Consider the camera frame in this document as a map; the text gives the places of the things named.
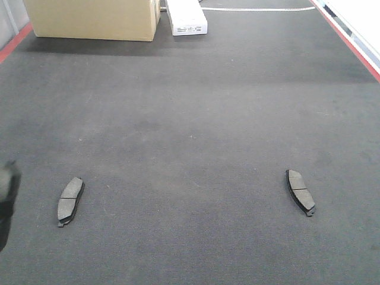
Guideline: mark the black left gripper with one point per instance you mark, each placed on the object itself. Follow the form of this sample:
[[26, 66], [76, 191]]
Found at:
[[10, 183]]

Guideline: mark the grey brake pad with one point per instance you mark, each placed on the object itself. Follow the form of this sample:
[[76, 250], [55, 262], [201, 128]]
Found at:
[[300, 192], [68, 201]]

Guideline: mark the black conveyor belt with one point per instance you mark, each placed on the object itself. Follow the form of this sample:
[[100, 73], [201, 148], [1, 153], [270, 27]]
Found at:
[[183, 145]]

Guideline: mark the large cardboard box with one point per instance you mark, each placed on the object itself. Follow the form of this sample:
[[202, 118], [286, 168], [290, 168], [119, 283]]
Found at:
[[104, 20]]

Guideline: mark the white long carton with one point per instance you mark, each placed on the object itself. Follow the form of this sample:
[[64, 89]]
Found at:
[[186, 17]]

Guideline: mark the red conveyor frame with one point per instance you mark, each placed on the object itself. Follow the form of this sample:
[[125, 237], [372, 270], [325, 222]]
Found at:
[[357, 45]]

